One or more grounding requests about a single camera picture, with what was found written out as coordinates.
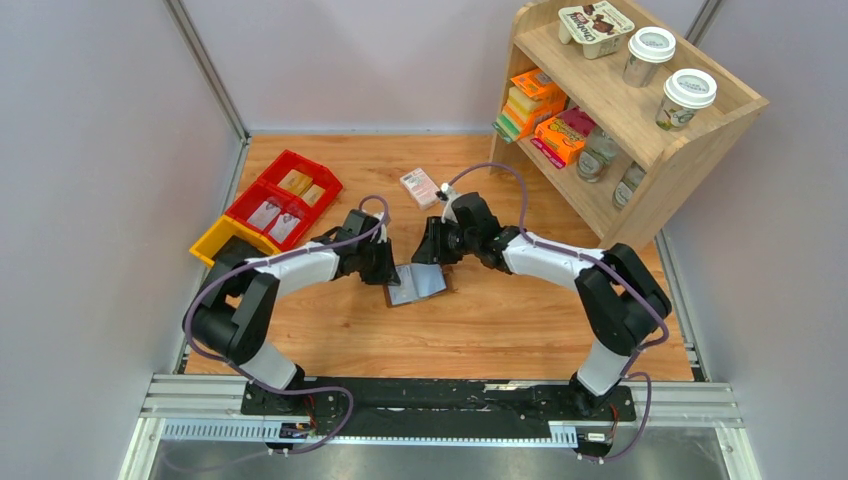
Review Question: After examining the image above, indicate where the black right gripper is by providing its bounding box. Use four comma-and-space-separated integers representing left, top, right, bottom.
411, 216, 479, 265

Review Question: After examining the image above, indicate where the brown leather card holder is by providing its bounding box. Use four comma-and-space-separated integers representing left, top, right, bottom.
384, 263, 453, 308

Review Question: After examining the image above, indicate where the silver VIP card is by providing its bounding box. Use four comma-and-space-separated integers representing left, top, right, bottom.
268, 212, 300, 245
388, 265, 418, 306

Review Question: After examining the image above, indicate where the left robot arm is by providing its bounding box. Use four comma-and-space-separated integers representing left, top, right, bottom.
183, 209, 400, 415

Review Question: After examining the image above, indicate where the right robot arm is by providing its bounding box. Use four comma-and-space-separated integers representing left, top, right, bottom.
412, 187, 671, 419

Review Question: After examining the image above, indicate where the playing card box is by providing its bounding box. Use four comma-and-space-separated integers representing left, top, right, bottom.
400, 168, 440, 210

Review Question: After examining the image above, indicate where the gold card in bin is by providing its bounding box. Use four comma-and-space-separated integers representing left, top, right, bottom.
277, 169, 325, 206

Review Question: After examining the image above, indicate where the original silver card in bin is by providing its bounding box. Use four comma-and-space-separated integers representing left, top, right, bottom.
247, 200, 282, 232

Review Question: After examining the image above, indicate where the far red plastic bin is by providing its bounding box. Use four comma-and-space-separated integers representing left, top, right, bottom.
257, 150, 343, 219

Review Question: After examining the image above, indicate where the red plastic bin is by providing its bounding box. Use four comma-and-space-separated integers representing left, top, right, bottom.
257, 150, 343, 219
225, 181, 317, 251

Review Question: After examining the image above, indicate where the near red plastic bin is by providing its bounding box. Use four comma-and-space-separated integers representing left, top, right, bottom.
225, 181, 317, 251

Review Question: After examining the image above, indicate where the yellow plastic bin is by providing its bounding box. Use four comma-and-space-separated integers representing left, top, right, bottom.
188, 215, 281, 267

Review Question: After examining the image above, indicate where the orange snack box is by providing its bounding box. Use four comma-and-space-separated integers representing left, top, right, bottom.
531, 107, 597, 169

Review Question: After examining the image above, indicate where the stacked sponge pack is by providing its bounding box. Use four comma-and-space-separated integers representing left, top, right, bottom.
493, 68, 568, 144

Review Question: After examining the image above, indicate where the left glass jar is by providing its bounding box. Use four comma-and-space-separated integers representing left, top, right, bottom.
577, 126, 619, 183

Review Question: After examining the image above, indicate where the glass jar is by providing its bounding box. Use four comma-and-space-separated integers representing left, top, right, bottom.
577, 126, 619, 183
612, 162, 646, 210

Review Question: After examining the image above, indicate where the right glass jar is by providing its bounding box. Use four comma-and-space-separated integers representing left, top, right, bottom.
612, 162, 646, 210

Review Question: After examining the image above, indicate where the wooden shelf unit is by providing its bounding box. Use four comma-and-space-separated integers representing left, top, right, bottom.
490, 1, 769, 250

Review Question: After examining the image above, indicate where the chocolate pudding pack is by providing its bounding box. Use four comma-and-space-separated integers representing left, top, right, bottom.
558, 1, 635, 60

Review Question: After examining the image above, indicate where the far paper coffee cup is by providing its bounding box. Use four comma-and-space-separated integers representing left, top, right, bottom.
622, 26, 677, 88

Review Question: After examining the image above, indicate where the paper coffee cup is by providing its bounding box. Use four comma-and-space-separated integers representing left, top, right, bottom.
622, 26, 677, 88
655, 68, 718, 131

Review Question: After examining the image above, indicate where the near paper coffee cup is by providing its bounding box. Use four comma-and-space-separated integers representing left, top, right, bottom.
655, 68, 718, 131

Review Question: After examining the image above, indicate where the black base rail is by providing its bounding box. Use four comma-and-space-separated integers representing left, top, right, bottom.
240, 377, 637, 439

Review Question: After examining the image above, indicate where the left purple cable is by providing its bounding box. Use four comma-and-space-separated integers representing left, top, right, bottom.
182, 194, 392, 458

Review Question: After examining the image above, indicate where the purple cable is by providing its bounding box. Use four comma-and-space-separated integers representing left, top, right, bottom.
182, 194, 392, 458
447, 162, 670, 464

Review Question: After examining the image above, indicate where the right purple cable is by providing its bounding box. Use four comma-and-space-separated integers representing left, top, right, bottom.
447, 162, 670, 464

